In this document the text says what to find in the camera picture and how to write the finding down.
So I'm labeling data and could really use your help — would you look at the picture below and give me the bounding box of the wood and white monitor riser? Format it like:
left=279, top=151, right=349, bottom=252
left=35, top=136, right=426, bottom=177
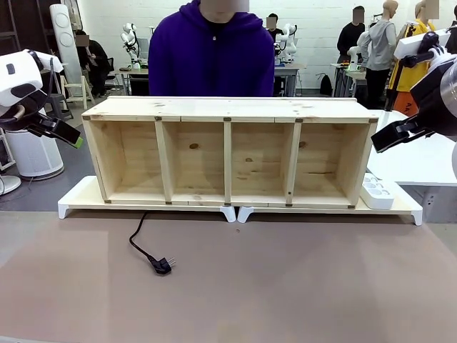
left=57, top=174, right=237, bottom=224
left=237, top=170, right=424, bottom=227

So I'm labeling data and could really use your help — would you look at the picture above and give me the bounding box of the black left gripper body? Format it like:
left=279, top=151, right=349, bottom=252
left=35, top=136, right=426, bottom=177
left=0, top=89, right=49, bottom=131

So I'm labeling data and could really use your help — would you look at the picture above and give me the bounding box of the wooden four-compartment shelf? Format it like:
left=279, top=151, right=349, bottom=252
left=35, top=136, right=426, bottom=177
left=81, top=95, right=379, bottom=210

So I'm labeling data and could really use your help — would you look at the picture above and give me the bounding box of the seated person in black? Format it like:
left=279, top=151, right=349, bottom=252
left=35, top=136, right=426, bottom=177
left=74, top=30, right=113, bottom=99

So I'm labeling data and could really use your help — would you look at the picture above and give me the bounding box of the white side table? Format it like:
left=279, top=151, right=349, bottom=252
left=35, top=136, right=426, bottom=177
left=366, top=109, right=457, bottom=189

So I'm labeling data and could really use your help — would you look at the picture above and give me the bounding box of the small wooden step stool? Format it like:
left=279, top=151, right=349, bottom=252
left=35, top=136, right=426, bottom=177
left=63, top=74, right=96, bottom=110

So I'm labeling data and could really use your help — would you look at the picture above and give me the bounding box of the grey background stool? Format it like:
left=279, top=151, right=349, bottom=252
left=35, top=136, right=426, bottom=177
left=44, top=92, right=74, bottom=121

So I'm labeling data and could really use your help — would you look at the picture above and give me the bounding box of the black power cable with plug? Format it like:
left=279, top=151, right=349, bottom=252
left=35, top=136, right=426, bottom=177
left=129, top=211, right=178, bottom=276

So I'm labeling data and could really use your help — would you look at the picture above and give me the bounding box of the white three-socket power strip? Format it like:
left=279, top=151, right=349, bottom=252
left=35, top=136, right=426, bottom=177
left=358, top=173, right=396, bottom=211

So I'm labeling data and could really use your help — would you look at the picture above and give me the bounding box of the mannequin in grey hoodie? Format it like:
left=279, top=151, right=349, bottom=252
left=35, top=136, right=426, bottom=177
left=363, top=0, right=400, bottom=110

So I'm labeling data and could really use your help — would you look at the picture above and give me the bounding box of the white round fan base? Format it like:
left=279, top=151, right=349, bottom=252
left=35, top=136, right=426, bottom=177
left=0, top=174, right=23, bottom=196

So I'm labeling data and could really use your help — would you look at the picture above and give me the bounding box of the grey background work table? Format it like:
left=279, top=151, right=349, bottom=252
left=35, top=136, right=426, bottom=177
left=273, top=64, right=308, bottom=97

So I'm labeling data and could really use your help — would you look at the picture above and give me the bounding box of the person in black behind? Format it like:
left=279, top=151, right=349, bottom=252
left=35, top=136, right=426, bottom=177
left=265, top=13, right=286, bottom=44

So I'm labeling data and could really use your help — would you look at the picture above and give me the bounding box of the black backpack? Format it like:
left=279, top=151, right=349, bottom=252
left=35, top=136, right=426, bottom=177
left=318, top=73, right=334, bottom=96

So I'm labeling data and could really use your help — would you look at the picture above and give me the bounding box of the person in purple hoodie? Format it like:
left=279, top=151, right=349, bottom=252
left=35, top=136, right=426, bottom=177
left=147, top=0, right=276, bottom=98

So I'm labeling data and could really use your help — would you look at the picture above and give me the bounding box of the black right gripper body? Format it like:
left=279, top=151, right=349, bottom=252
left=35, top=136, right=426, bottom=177
left=409, top=65, right=446, bottom=136

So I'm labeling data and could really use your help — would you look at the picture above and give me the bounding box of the mannequin in yellow jersey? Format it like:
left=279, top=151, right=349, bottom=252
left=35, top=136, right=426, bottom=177
left=387, top=0, right=448, bottom=116

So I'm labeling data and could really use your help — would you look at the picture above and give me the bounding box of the standing person in black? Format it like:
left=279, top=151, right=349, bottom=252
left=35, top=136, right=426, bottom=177
left=336, top=6, right=367, bottom=66

